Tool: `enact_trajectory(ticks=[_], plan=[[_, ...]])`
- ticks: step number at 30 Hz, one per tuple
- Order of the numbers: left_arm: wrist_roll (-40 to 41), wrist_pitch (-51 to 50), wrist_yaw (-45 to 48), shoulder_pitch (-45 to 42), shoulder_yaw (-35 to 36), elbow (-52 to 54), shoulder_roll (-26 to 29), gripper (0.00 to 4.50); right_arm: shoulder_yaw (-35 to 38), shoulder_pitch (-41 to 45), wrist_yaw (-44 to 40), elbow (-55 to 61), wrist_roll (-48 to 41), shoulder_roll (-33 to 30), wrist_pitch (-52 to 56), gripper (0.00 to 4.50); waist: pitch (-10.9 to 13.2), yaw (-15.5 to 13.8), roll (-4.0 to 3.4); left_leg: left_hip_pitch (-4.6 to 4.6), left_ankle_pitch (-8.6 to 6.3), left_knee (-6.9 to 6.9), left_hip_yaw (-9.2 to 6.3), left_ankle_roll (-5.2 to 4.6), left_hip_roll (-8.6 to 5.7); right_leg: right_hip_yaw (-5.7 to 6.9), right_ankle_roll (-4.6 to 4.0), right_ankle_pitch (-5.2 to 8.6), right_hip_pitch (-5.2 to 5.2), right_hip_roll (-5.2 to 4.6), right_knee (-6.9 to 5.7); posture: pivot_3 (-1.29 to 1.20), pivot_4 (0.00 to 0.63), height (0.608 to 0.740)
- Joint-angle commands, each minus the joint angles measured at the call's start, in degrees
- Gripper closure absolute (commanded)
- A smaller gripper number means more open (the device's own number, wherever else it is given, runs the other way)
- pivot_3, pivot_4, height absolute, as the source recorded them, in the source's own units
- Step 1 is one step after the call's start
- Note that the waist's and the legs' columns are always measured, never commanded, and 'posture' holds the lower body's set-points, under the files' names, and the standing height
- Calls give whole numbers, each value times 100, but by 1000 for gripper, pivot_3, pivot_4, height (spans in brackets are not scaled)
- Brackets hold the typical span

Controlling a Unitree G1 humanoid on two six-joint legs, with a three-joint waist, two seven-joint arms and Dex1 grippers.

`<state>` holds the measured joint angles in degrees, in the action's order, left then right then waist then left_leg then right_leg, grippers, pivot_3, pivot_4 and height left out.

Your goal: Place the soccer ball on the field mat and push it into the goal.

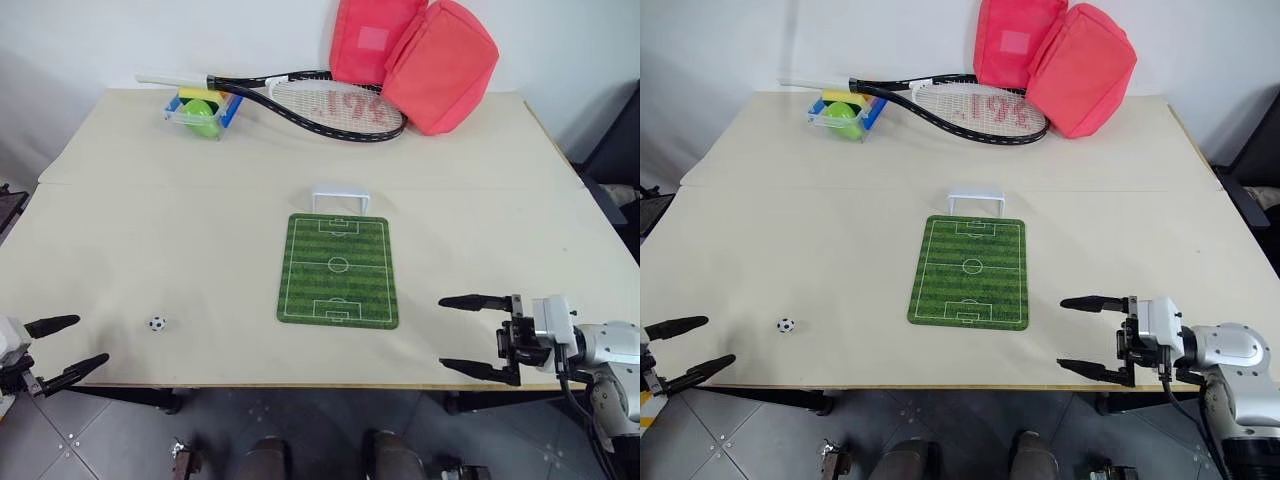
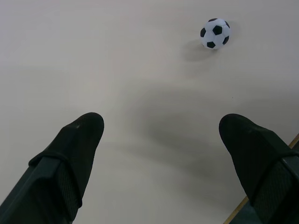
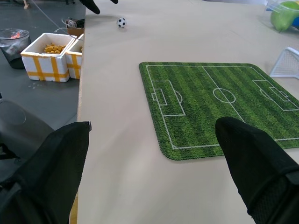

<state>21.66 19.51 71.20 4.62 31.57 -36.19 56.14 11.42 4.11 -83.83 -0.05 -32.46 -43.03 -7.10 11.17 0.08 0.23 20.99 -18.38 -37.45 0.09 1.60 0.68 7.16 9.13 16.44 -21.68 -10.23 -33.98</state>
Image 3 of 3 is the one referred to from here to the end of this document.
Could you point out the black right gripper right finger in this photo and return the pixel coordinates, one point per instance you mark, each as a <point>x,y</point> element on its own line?
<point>254,163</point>

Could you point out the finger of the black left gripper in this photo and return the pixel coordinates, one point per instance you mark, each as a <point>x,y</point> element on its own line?
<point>92,5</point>
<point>114,1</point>

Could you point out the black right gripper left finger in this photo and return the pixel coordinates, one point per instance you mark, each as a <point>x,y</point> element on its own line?
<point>46,168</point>

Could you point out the small soccer ball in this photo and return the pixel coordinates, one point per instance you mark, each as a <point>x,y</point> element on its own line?
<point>121,22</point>

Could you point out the green soccer field mat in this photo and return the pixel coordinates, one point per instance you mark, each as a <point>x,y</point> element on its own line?
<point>201,105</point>

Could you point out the white mini goal net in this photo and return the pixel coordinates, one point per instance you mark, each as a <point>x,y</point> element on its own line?
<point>286,65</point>

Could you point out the pile of yellow toys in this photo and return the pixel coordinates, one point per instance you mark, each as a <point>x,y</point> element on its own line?
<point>54,49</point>

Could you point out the white foam box yellow tape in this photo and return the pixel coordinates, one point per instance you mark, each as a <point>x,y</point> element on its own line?
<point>42,67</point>
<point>74,65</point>

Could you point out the light wooden furniture leg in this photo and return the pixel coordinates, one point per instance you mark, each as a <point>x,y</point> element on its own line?
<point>26,4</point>

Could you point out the black mesh waste bin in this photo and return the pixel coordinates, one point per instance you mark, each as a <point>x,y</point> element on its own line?
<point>14,49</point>

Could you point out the green plastic toy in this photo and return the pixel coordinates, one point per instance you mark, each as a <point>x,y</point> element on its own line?
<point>281,16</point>

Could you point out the clear plastic container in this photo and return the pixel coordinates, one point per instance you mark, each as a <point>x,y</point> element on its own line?
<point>272,5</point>

